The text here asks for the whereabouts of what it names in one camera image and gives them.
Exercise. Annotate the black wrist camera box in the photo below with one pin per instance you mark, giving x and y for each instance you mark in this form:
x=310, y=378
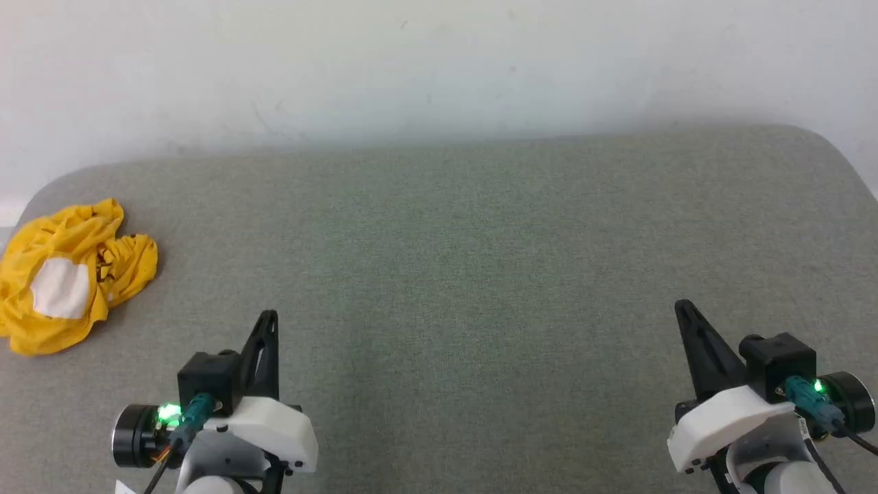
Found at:
x=778, y=363
x=206, y=381

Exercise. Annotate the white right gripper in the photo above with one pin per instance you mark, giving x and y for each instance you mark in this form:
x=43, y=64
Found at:
x=727, y=418

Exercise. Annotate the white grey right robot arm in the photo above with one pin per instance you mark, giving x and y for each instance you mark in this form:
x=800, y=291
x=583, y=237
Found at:
x=850, y=405

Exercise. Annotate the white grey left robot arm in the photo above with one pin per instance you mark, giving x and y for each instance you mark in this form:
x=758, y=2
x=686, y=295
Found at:
x=134, y=439

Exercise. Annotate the yellow t-shirt with white print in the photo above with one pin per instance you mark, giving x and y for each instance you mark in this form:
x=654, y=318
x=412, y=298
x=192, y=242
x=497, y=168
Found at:
x=55, y=329

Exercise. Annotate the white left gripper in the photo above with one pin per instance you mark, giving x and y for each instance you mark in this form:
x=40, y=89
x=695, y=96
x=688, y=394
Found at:
x=274, y=429

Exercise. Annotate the grey fabric sofa cushion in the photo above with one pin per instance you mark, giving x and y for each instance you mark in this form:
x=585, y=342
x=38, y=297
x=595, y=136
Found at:
x=466, y=274

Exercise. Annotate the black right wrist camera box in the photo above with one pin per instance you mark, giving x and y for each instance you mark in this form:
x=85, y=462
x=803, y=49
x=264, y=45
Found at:
x=778, y=363

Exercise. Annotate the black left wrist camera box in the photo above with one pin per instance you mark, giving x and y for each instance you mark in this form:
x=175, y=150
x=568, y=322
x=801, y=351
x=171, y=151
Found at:
x=206, y=381

